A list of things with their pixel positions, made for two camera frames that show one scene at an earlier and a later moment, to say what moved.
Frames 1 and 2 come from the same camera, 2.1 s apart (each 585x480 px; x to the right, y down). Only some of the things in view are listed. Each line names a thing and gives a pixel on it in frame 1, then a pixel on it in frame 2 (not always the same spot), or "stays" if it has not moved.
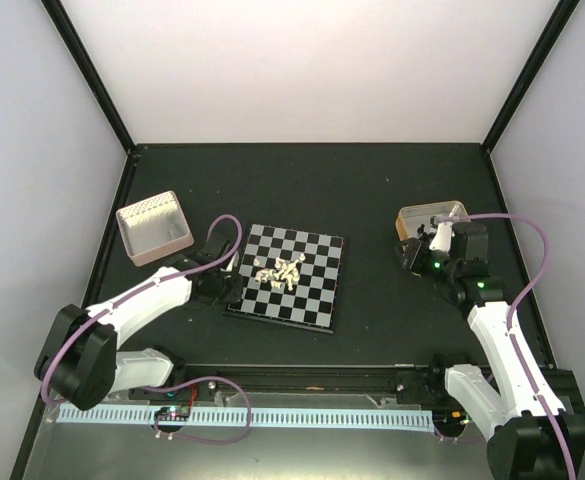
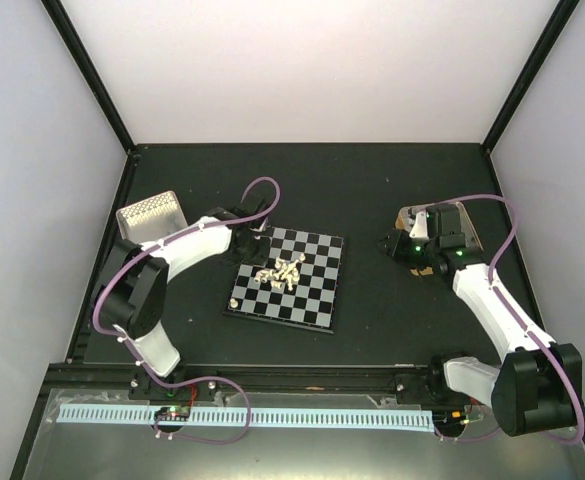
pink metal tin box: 154,228 stays
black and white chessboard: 291,278 stays
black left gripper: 234,295 → 262,256
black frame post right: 561,16 stays
